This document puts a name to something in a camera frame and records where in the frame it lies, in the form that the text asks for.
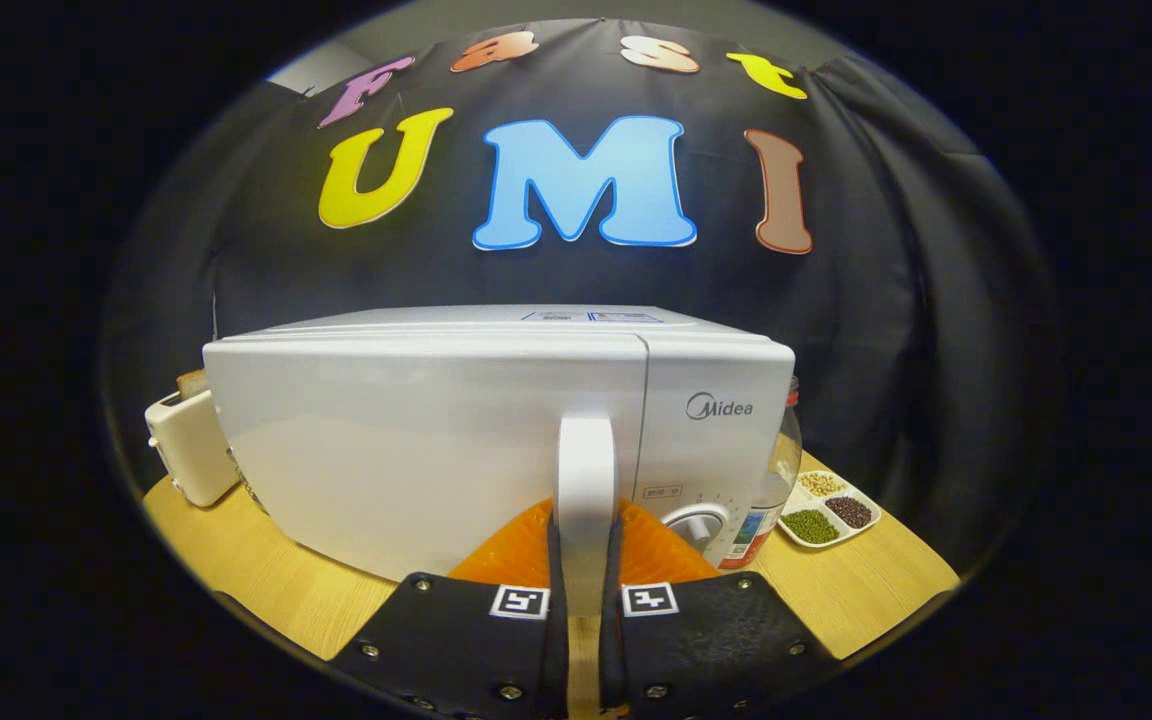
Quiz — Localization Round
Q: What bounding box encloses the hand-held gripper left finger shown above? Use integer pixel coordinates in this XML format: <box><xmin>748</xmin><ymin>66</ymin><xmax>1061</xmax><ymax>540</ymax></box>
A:
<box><xmin>329</xmin><ymin>497</ymin><xmax>569</xmax><ymax>720</ymax></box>

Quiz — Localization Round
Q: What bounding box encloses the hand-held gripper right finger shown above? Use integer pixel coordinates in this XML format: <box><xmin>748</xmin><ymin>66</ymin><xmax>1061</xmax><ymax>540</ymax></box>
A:
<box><xmin>601</xmin><ymin>497</ymin><xmax>842</xmax><ymax>720</ymax></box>

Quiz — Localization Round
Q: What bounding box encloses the white divided bean dish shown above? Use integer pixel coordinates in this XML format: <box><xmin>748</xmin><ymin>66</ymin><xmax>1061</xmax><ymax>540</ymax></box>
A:
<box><xmin>778</xmin><ymin>470</ymin><xmax>883</xmax><ymax>549</ymax></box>

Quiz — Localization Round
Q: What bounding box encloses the white toaster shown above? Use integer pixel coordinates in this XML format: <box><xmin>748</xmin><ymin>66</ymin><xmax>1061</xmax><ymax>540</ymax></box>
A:
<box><xmin>144</xmin><ymin>385</ymin><xmax>242</xmax><ymax>508</ymax></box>

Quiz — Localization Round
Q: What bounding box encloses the clear plastic water bottle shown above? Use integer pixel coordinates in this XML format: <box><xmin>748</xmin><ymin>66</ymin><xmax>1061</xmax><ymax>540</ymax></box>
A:
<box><xmin>719</xmin><ymin>377</ymin><xmax>803</xmax><ymax>571</ymax></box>

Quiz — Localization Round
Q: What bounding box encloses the white microwave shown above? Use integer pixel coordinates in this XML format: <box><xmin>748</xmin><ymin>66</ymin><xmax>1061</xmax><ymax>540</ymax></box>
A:
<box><xmin>202</xmin><ymin>305</ymin><xmax>797</xmax><ymax>621</ymax></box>

